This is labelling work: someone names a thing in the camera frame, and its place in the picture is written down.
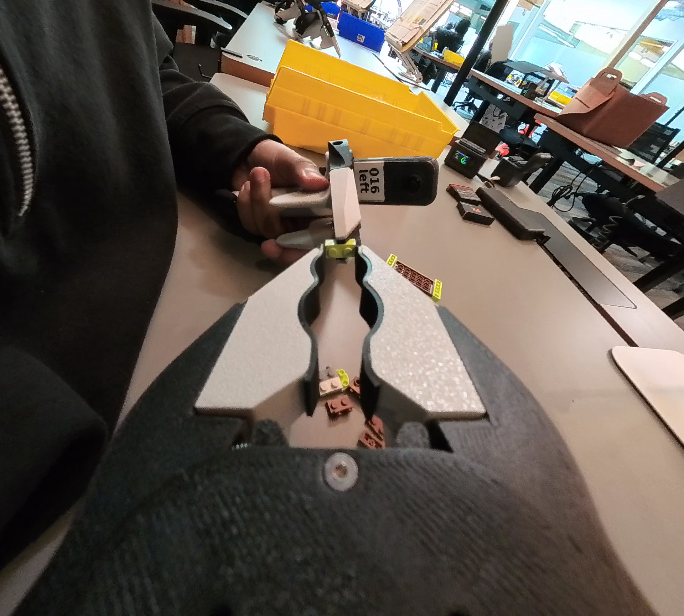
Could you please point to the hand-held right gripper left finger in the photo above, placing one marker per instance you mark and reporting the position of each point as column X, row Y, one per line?
column 256, row 359

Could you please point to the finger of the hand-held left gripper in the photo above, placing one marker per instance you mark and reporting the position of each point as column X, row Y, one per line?
column 344, row 204

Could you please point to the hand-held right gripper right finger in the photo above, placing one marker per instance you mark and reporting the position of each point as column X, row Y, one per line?
column 422, row 359

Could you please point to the lime green toy brick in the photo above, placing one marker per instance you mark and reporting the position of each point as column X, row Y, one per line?
column 339, row 251

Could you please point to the lime and brown brick assembly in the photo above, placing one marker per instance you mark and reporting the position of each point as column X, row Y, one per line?
column 414, row 274

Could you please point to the pile of toy bricks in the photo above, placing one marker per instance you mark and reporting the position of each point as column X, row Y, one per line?
column 339, row 406

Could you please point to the person's left forearm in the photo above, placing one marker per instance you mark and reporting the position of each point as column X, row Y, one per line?
column 208, row 129

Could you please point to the person's left hand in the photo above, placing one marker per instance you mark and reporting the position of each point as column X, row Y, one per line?
column 272, row 167

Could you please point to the black charging case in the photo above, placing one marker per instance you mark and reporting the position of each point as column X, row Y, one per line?
column 473, row 137

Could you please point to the yellow plastic bin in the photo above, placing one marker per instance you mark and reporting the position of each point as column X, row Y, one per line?
column 347, row 108

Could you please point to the flat black power bank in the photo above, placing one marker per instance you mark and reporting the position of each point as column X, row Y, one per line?
column 513, row 215

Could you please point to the blue plastic bin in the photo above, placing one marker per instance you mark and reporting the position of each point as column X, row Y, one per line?
column 358, row 31

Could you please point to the black metal pole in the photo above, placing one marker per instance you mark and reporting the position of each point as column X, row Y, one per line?
column 494, row 17

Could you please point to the wooden desk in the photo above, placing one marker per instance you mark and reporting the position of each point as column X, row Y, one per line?
column 604, row 154

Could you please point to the black office chair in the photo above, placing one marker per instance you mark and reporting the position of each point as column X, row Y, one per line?
column 219, row 12
column 630, row 226

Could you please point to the white lamp base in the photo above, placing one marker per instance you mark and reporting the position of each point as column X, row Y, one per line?
column 657, row 386

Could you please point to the black camera battery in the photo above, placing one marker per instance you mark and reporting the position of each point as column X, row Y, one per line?
column 475, row 212
column 464, row 192

